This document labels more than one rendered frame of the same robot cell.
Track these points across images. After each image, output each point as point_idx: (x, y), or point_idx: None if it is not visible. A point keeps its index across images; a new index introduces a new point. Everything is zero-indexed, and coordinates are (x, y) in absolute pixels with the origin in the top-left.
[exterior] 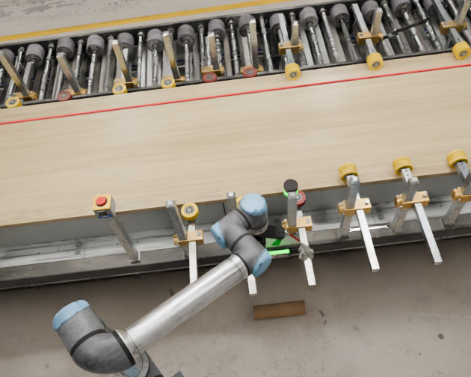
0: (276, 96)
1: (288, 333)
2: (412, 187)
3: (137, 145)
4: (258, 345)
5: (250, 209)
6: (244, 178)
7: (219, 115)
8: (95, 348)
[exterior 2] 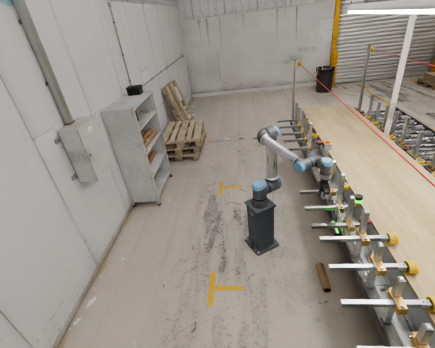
0: None
1: (311, 282)
2: (376, 246)
3: (380, 168)
4: (302, 268)
5: (322, 159)
6: (372, 201)
7: (419, 192)
8: (262, 130)
